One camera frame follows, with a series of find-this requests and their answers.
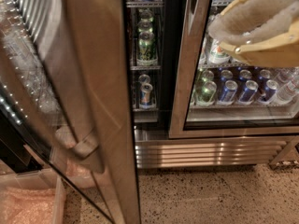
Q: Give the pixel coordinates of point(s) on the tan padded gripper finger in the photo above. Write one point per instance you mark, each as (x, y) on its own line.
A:
(259, 32)

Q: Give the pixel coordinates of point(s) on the stainless glass fridge door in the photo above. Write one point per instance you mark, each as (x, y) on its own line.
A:
(65, 99)
(190, 120)

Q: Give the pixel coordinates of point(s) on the water bottle right fridge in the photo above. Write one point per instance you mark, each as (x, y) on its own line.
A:
(288, 91)

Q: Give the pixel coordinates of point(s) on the green can lower right fridge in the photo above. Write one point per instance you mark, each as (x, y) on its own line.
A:
(205, 94)

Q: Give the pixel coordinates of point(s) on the stainless louvered fridge base grille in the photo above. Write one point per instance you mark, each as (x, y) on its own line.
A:
(244, 150)

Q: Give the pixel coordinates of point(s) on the white green soda can left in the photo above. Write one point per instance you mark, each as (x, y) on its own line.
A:
(216, 54)

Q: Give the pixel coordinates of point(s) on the blue can lower right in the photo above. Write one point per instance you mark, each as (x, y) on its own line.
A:
(269, 90)

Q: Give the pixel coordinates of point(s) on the blue can lower middle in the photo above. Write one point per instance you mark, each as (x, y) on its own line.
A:
(247, 93)

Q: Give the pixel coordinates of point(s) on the blue can lower left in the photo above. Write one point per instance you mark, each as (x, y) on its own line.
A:
(228, 92)

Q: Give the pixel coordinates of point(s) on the front green soda can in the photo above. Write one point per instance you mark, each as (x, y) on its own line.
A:
(146, 49)

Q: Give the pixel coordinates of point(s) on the right blue energy drink can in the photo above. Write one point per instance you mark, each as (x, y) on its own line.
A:
(145, 95)

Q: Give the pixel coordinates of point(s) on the translucent plastic storage bin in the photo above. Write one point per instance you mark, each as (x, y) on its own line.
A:
(45, 179)

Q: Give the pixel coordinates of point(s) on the pink bubble wrap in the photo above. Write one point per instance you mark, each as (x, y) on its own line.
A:
(27, 206)

